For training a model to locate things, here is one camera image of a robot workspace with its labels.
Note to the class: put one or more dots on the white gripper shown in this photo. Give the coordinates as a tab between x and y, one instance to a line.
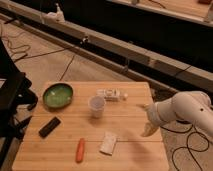
156	113

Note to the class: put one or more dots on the wooden beam rail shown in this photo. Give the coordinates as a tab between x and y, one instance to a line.
185	72

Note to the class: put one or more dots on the orange carrot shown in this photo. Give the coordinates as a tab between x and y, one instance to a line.
80	150

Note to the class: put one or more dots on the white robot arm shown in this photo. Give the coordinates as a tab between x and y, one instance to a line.
191	106

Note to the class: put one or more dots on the black remote control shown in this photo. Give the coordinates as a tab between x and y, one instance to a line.
49	127

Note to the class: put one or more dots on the white toy block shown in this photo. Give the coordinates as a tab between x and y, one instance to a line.
112	94

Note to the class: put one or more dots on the green bowl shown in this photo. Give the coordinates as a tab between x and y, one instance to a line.
57	96

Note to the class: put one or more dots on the black chair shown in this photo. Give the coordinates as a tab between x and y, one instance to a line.
15	91

